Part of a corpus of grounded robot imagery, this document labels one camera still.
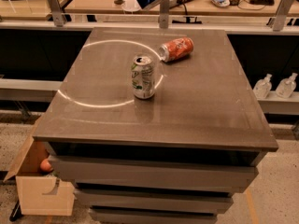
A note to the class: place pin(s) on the middle metal bracket post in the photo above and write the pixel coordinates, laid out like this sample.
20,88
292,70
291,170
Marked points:
164,14

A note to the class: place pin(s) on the green white soda can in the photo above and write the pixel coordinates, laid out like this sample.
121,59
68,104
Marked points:
142,76

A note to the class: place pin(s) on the orange ball in box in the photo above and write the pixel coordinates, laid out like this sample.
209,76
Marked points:
45,166

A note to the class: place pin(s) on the right metal bracket post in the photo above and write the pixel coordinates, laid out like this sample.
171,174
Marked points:
278,21

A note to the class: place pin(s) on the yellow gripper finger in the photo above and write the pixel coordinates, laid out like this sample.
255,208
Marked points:
154,4

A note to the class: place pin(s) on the sanitizer pump bottle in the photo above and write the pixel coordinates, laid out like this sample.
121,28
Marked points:
263,87
286,86

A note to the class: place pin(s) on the clear plastic cup lid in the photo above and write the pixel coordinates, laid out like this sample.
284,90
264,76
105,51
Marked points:
130,6

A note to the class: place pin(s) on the orange soda can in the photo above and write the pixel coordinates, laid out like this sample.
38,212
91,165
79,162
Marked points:
175,49

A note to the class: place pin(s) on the grey drawer cabinet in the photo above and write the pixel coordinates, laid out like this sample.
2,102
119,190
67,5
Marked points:
176,158

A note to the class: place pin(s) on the metal bracket post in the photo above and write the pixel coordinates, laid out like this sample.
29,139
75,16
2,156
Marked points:
164,14
56,13
278,21

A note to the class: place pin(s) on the cardboard box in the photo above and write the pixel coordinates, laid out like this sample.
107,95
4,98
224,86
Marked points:
39,194

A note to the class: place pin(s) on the left metal bracket post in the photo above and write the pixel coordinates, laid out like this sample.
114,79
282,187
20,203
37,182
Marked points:
56,13

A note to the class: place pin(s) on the right sanitizer pump bottle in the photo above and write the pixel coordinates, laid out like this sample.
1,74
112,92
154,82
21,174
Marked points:
286,86

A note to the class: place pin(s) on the left sanitizer pump bottle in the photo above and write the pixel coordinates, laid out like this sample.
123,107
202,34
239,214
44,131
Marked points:
263,87

